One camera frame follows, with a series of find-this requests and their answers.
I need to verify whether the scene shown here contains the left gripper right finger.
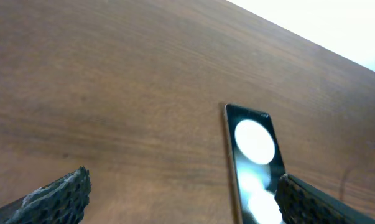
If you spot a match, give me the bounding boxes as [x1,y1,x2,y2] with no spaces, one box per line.
[274,174,375,224]

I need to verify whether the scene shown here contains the black smartphone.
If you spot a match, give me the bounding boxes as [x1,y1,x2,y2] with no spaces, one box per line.
[224,104,285,224]

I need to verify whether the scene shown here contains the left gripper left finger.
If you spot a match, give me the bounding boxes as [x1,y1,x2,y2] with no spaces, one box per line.
[0,166,91,224]

